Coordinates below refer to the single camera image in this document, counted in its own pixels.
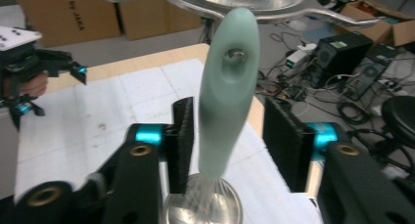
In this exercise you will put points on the low cardboard box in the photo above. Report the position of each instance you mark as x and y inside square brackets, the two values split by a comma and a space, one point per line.
[156, 20]

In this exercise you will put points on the open cardboard box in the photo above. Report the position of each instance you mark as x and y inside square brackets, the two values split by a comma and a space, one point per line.
[378, 25]

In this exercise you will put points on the white power strip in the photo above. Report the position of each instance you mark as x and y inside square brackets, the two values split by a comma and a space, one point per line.
[307, 48]

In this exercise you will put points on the white device with green display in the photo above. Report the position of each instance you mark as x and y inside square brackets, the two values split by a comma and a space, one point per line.
[295, 58]

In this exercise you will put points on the black computer tower with sticker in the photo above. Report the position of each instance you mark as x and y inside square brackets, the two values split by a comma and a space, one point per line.
[342, 62]

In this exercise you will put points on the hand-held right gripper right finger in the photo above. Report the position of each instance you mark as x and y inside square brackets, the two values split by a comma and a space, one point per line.
[352, 185]

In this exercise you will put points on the large printed cardboard box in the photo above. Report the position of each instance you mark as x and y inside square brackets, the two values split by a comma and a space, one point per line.
[65, 15]

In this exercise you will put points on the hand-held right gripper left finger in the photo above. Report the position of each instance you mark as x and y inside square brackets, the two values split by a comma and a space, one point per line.
[137, 185]

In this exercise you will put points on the black round stool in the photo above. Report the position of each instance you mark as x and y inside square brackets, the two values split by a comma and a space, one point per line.
[401, 119]

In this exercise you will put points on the plain black computer tower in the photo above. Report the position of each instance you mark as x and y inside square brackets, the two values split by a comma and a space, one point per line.
[375, 77]

